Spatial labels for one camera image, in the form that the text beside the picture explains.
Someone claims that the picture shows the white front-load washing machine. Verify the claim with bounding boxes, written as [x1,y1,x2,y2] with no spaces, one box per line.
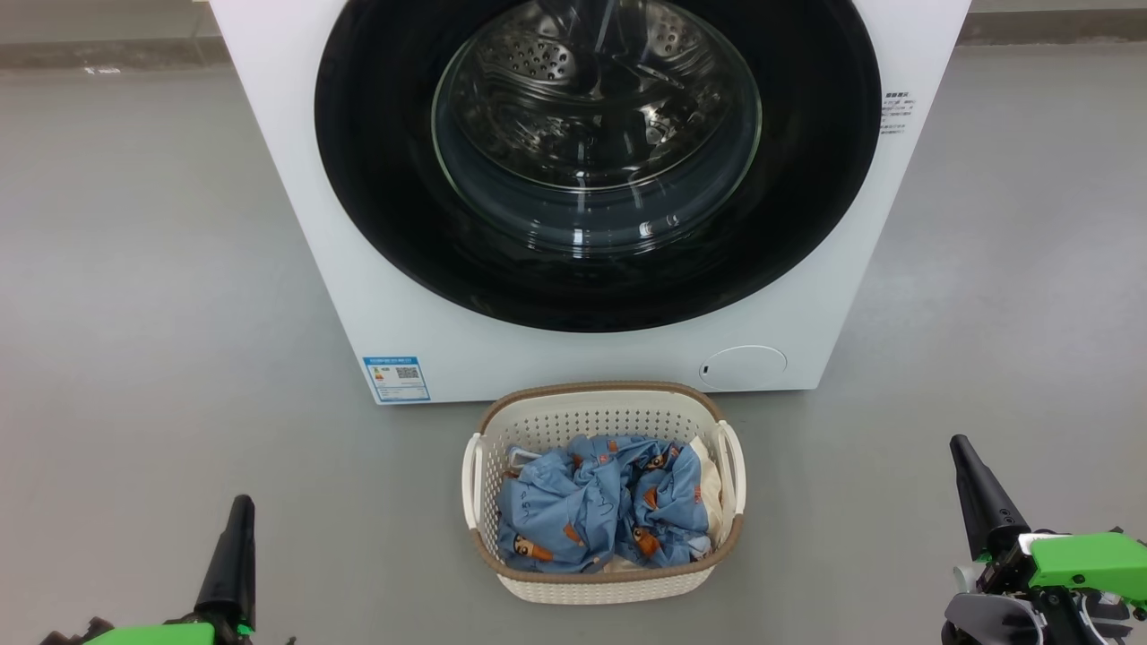
[208,0,973,407]

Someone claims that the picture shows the cream perforated basket brown rim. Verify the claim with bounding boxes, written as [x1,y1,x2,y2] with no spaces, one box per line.
[461,381,746,606]

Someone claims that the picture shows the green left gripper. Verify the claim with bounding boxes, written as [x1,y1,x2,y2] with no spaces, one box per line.
[40,494,297,645]

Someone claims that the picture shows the blue energy label sticker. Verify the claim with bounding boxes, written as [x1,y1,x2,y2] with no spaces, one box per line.
[362,357,432,403]

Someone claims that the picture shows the round white filter cover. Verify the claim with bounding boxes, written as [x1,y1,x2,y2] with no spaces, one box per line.
[699,346,789,391]

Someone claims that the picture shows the washing machine glass door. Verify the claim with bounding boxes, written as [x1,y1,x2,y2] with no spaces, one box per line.
[314,0,884,334]

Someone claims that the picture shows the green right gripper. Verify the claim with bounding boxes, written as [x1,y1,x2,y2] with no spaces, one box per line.
[941,434,1147,645]

